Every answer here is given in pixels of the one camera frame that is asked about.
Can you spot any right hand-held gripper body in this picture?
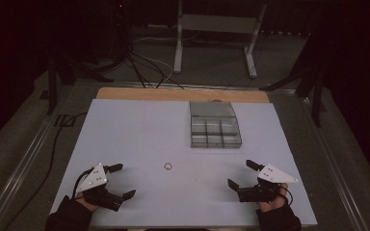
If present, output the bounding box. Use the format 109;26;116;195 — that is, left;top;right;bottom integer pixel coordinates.
238;163;299;204

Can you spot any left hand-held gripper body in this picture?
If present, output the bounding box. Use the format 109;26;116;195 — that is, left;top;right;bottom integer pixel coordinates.
75;163;124;213

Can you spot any person's right hand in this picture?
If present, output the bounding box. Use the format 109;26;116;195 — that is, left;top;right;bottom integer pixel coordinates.
257;183;289;214

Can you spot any person's left hand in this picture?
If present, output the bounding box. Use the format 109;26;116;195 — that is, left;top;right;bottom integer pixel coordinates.
76;193;101;214

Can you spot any white table mat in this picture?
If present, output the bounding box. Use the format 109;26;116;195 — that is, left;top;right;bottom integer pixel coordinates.
49;98;319;229

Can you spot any clear plastic compartment box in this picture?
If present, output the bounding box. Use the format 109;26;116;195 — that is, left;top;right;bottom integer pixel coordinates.
189;100;243;150

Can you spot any black metal stand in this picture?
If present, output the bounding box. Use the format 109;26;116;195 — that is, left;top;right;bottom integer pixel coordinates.
258;30;330;129
40;47;115;116

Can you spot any white metal stand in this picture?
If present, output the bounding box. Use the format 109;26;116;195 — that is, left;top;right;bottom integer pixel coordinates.
172;0;270;79

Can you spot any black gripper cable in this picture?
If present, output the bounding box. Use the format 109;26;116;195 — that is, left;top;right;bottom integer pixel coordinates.
280;186;294;207
71;168;94;199

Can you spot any black floor cable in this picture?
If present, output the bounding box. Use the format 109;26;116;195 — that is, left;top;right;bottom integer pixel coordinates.
2;111;89;231

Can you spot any aluminium floor rail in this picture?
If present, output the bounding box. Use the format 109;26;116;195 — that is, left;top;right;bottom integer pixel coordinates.
297;92;370;231
0;84;75;231

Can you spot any bundle of floor cables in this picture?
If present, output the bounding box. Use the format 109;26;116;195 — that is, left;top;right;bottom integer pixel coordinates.
109;32;187;90

